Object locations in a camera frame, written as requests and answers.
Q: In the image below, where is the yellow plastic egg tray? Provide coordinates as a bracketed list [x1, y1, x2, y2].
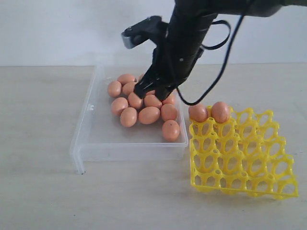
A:
[189, 108, 298, 199]

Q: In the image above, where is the black camera cable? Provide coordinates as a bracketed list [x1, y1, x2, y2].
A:
[176, 9, 247, 106]

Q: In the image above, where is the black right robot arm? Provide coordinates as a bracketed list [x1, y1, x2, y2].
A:
[128, 0, 307, 105]

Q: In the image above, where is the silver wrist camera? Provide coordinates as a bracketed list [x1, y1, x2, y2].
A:
[121, 15, 162, 49]

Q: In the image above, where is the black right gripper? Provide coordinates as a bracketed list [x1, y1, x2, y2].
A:
[134, 19, 204, 101]

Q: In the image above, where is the clear plastic storage box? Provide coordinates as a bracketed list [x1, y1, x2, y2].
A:
[70, 64, 189, 174]

